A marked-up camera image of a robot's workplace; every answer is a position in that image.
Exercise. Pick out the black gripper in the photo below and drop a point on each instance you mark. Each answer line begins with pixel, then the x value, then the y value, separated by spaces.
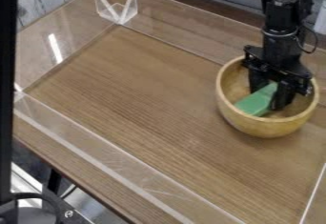
pixel 276 62

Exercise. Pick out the green rectangular block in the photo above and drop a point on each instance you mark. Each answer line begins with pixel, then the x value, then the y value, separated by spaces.
pixel 256 104

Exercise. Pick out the brown wooden bowl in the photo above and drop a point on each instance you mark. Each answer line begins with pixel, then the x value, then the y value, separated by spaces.
pixel 276 124

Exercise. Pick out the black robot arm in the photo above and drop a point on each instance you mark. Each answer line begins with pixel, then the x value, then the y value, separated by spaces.
pixel 287 15

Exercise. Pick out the black table leg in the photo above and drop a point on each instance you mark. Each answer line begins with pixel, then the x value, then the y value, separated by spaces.
pixel 54 182

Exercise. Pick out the clear acrylic corner bracket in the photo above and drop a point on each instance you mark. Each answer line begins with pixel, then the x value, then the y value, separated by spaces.
pixel 118 13

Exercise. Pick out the clear acrylic tray wall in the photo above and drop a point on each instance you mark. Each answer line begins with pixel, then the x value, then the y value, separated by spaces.
pixel 141 193

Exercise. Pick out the black metal bracket with screw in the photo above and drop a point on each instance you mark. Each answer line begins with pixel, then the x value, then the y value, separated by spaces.
pixel 70 214

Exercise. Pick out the black vertical post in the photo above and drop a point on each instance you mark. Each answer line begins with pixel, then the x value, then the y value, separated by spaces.
pixel 9 209

